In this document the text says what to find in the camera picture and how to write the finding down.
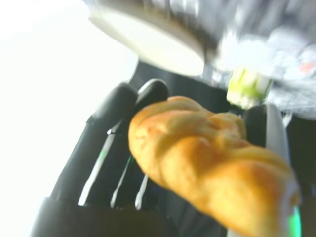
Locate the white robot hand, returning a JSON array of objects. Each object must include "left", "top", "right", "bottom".
[{"left": 29, "top": 78, "right": 307, "bottom": 237}]

